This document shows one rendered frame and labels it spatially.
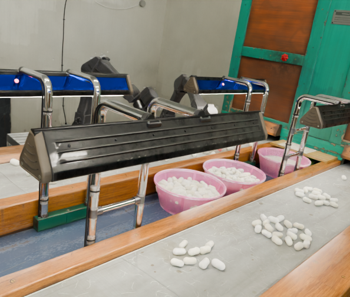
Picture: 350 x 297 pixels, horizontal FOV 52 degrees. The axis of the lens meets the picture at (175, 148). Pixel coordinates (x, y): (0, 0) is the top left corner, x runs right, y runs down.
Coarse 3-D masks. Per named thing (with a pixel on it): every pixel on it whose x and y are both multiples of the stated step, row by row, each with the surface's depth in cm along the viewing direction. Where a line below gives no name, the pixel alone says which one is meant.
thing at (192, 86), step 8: (192, 80) 156; (200, 80) 158; (208, 80) 162; (216, 80) 166; (264, 80) 197; (184, 88) 159; (192, 88) 156; (200, 88) 157; (208, 88) 161; (216, 88) 165; (224, 88) 170; (232, 88) 174; (240, 88) 179; (256, 88) 190; (264, 88) 196
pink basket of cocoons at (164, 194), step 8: (160, 176) 136; (168, 176) 140; (176, 176) 142; (184, 176) 143; (192, 176) 143; (200, 176) 142; (208, 176) 141; (208, 184) 140; (216, 184) 137; (160, 192) 125; (168, 192) 120; (224, 192) 126; (160, 200) 128; (168, 200) 123; (176, 200) 120; (184, 200) 119; (192, 200) 119; (200, 200) 119; (208, 200) 121; (168, 208) 125; (176, 208) 123; (184, 208) 121
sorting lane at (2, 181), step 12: (192, 156) 169; (0, 168) 126; (12, 168) 127; (132, 168) 144; (0, 180) 116; (12, 180) 118; (24, 180) 119; (36, 180) 120; (60, 180) 123; (72, 180) 124; (84, 180) 126; (0, 192) 109; (12, 192) 110; (24, 192) 111
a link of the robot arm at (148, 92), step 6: (144, 90) 165; (150, 90) 164; (126, 96) 167; (132, 96) 166; (138, 96) 167; (144, 96) 164; (150, 96) 163; (156, 96) 165; (132, 102) 169; (144, 102) 165
